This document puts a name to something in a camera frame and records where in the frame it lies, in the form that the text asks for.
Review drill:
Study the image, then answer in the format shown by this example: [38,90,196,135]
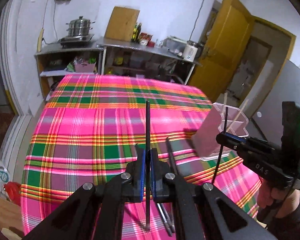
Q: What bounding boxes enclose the black chopstick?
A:
[166,138,179,174]
[145,100,151,231]
[157,203,175,237]
[211,106,228,185]

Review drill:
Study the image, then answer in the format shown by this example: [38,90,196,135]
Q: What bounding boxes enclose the pink plastic utensil holder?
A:
[192,102,249,161]

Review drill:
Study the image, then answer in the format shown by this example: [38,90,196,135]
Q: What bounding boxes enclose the light wooden chopstick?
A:
[225,99,249,132]

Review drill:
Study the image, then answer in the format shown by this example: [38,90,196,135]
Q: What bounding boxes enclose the metal kitchen shelf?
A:
[35,37,199,101]

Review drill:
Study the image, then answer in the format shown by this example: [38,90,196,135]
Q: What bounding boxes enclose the right hand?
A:
[257,179,300,218]

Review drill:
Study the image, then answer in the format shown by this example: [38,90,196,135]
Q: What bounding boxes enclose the yellow wooden door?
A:
[188,0,255,102]

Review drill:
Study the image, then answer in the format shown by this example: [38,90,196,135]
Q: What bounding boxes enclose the pink plaid tablecloth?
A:
[21,74,261,233]

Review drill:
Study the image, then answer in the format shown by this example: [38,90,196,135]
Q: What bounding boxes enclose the grey refrigerator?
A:
[247,61,300,145]

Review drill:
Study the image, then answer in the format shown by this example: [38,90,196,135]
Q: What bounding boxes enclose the white electric kettle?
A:
[183,43,198,62]

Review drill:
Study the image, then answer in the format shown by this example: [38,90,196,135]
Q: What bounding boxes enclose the pink storage basket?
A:
[74,60,96,73]

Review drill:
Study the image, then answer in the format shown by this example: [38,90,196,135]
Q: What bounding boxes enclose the red lidded jar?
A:
[139,33,152,46]

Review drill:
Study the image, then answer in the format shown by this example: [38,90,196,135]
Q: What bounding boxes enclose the dark oil bottle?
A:
[135,22,142,43]

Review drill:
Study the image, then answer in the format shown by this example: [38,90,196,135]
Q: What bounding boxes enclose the wooden cutting board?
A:
[104,6,140,42]

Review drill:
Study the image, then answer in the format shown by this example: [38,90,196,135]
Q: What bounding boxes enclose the stainless steel steamer pot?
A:
[66,16,95,37]

